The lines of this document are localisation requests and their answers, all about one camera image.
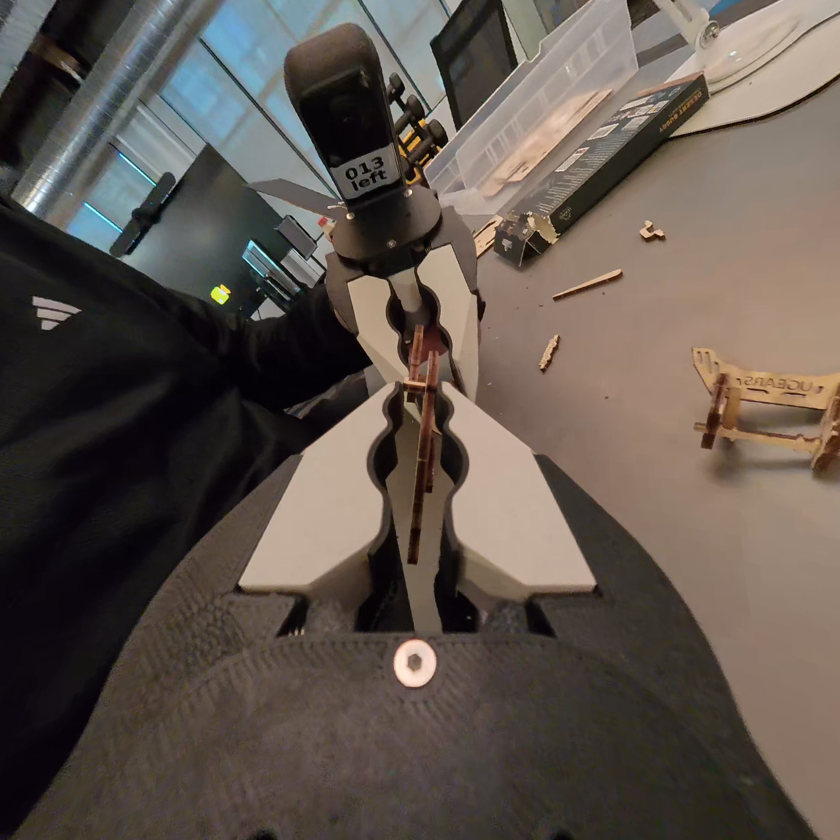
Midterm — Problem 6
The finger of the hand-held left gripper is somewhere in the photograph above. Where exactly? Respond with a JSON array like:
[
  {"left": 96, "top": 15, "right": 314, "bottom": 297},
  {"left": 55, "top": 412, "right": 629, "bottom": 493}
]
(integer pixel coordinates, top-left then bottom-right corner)
[
  {"left": 419, "top": 245, "right": 482, "bottom": 401},
  {"left": 346, "top": 272, "right": 413, "bottom": 388}
]

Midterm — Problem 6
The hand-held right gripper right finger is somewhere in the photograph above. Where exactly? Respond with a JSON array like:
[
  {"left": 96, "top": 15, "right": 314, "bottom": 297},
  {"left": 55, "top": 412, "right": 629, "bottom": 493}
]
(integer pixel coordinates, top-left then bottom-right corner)
[{"left": 432, "top": 382, "right": 598, "bottom": 634}]

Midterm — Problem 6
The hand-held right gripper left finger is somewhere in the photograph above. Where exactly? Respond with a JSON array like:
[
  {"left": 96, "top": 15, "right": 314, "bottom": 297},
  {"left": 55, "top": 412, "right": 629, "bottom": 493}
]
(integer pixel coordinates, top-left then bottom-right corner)
[{"left": 238, "top": 382, "right": 403, "bottom": 632}]

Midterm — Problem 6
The wooden model frame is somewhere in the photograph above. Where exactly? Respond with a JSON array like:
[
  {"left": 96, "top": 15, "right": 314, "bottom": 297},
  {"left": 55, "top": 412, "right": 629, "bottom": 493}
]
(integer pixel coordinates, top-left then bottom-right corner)
[{"left": 402, "top": 325, "right": 442, "bottom": 565}]

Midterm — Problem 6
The wooden lattice assembly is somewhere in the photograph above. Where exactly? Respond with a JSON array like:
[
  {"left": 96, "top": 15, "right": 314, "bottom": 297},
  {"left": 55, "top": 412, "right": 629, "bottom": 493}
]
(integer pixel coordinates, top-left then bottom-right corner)
[{"left": 692, "top": 348, "right": 840, "bottom": 478}]

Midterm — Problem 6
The person's left forearm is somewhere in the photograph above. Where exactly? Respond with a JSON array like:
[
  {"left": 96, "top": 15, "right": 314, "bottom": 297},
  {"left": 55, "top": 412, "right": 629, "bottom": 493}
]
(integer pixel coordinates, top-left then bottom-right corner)
[{"left": 151, "top": 282, "right": 376, "bottom": 412}]

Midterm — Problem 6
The wooden parts sheet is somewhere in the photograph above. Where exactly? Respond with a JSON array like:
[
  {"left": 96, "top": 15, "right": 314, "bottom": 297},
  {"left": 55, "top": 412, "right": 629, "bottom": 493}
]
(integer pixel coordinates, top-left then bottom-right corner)
[{"left": 481, "top": 88, "right": 616, "bottom": 198}]

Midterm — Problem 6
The cluster of black round weights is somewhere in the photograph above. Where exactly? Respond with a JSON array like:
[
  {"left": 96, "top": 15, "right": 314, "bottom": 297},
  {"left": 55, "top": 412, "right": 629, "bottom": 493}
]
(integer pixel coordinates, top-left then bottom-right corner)
[{"left": 386, "top": 72, "right": 450, "bottom": 164}]

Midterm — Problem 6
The pointed wooden stick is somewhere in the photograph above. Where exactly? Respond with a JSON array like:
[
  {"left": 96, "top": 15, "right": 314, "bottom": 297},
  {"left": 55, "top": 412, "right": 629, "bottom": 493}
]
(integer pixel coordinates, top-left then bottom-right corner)
[{"left": 553, "top": 269, "right": 623, "bottom": 301}]

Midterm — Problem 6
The large black panel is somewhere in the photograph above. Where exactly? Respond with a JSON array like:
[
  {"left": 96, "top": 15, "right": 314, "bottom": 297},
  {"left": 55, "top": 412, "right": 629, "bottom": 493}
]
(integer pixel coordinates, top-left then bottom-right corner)
[{"left": 108, "top": 144, "right": 317, "bottom": 319}]

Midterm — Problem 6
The black computer monitor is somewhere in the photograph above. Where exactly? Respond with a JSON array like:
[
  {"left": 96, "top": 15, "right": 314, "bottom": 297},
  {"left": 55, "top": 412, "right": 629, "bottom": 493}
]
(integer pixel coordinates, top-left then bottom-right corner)
[{"left": 430, "top": 0, "right": 521, "bottom": 132}]

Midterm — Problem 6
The clear plastic bin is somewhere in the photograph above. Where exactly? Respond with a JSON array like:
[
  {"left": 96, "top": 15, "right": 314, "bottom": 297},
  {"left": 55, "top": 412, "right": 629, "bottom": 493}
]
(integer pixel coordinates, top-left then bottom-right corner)
[{"left": 423, "top": 0, "right": 641, "bottom": 201}]

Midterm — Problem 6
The black product box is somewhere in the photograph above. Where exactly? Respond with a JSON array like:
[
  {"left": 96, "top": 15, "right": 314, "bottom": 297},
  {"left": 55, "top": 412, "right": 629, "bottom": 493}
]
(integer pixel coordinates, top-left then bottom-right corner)
[{"left": 494, "top": 72, "right": 711, "bottom": 269}]

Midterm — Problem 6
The person's black clothing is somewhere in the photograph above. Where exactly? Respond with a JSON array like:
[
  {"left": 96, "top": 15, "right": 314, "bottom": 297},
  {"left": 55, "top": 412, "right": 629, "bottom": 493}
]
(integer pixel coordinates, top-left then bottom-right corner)
[{"left": 0, "top": 196, "right": 368, "bottom": 840}]

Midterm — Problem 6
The white book stand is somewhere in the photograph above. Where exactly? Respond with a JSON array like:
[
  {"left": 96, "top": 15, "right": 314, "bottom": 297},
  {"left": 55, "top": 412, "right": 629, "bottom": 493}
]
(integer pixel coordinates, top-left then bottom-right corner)
[{"left": 646, "top": 0, "right": 840, "bottom": 140}]

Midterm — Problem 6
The silver ventilation duct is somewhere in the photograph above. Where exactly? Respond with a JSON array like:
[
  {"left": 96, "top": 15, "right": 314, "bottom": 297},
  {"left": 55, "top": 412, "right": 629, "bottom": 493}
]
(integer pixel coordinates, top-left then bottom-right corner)
[{"left": 12, "top": 0, "right": 229, "bottom": 206}]

